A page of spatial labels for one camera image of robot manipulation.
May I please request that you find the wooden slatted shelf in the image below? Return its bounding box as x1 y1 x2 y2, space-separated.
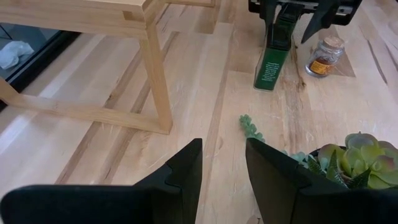
0 0 218 135

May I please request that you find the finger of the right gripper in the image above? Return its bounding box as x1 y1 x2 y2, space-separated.
259 0 279 30
300 0 340 44

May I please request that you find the green-lidded glass spice jar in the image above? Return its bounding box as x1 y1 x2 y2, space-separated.
253 2 304 93

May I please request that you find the white cloth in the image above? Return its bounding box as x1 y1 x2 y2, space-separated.
0 40 34 70

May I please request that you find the succulent plant in black pot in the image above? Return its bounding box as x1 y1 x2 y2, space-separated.
239 114 398 190

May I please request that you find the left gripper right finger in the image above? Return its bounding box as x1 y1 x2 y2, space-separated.
245 138 398 224

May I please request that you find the small cork-topped glass jar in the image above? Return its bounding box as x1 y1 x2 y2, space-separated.
304 35 345 78

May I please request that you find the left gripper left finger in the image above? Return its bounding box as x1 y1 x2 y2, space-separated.
0 138 203 224

